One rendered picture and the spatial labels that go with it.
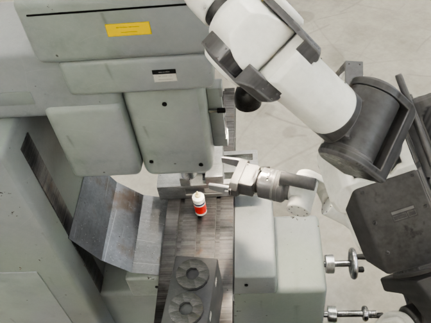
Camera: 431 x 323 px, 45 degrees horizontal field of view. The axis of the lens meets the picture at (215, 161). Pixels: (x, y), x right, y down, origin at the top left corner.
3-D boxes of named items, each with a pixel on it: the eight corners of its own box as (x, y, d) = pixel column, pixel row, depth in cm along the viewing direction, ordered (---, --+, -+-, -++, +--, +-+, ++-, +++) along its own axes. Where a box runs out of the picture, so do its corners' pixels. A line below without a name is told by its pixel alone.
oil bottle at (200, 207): (207, 206, 180) (203, 186, 172) (206, 216, 177) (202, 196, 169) (195, 206, 180) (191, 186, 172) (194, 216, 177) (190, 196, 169)
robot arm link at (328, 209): (293, 173, 149) (333, 193, 151) (285, 200, 145) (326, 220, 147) (304, 165, 144) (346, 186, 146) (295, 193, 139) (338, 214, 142)
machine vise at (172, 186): (258, 161, 191) (256, 141, 183) (260, 194, 181) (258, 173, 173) (163, 167, 194) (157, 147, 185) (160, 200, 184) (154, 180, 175)
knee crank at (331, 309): (381, 309, 196) (383, 301, 192) (384, 324, 192) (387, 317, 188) (322, 309, 198) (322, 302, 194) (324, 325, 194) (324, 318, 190)
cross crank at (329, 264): (360, 257, 201) (364, 240, 192) (365, 285, 193) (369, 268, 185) (319, 258, 203) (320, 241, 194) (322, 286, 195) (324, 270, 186)
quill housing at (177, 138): (216, 123, 156) (204, 32, 132) (214, 176, 142) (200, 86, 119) (153, 126, 158) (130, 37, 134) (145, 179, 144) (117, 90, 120)
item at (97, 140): (152, 114, 157) (133, 42, 138) (142, 177, 141) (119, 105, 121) (90, 117, 159) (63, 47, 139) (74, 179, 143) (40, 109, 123)
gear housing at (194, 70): (217, 27, 133) (213, -9, 126) (215, 90, 117) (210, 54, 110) (90, 36, 136) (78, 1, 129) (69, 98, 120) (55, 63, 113)
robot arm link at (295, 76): (223, 83, 68) (313, 154, 83) (295, 8, 65) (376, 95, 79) (195, 43, 76) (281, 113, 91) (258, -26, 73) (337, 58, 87)
